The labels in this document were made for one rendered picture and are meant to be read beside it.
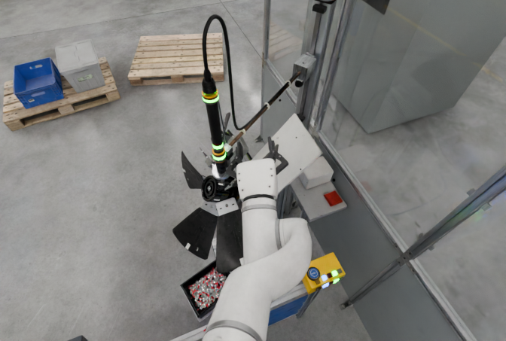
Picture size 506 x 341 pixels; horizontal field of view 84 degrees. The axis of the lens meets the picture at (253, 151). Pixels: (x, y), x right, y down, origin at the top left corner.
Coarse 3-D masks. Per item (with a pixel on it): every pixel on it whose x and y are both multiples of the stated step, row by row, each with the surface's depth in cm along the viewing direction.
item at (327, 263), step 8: (328, 256) 120; (312, 264) 118; (320, 264) 118; (328, 264) 118; (336, 264) 118; (320, 272) 116; (328, 272) 116; (344, 272) 116; (304, 280) 119; (312, 280) 114; (320, 280) 114; (328, 280) 114; (312, 288) 113
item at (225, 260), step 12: (228, 216) 120; (240, 216) 120; (228, 228) 117; (240, 228) 117; (216, 240) 116; (228, 240) 115; (240, 240) 114; (216, 252) 114; (228, 252) 113; (240, 252) 112; (216, 264) 113; (228, 264) 111; (240, 264) 110
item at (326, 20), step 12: (336, 0) 113; (312, 12) 116; (312, 24) 120; (324, 24) 117; (324, 36) 120; (324, 48) 128; (312, 84) 140; (300, 96) 150; (312, 96) 147; (312, 108) 158; (288, 192) 222; (288, 204) 235
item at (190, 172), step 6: (186, 162) 146; (186, 168) 148; (192, 168) 141; (186, 174) 152; (192, 174) 144; (198, 174) 137; (186, 180) 156; (192, 180) 150; (198, 180) 142; (192, 186) 154; (198, 186) 148
